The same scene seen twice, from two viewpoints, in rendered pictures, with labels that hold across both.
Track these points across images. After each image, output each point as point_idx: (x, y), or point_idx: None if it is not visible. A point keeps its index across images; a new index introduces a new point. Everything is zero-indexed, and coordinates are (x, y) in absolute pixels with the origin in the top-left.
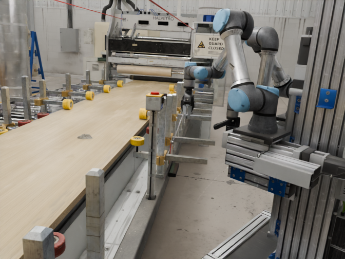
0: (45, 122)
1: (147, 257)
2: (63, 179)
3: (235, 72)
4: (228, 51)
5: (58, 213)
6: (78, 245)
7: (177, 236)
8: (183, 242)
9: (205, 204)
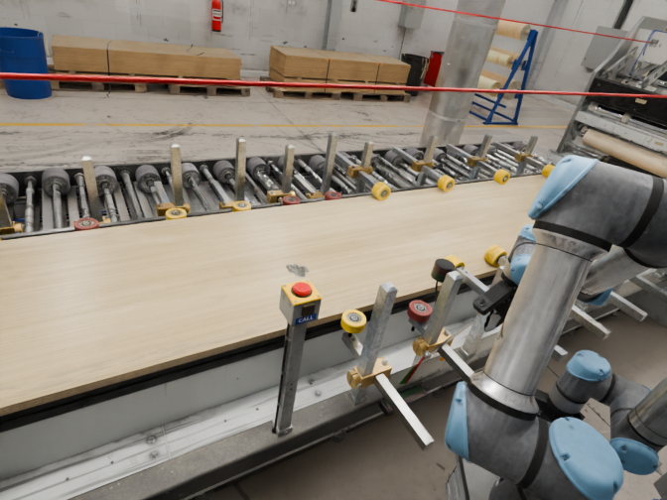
0: (311, 212)
1: (350, 466)
2: (141, 336)
3: (495, 353)
4: (519, 285)
5: (35, 395)
6: (119, 428)
7: (425, 473)
8: (422, 492)
9: None
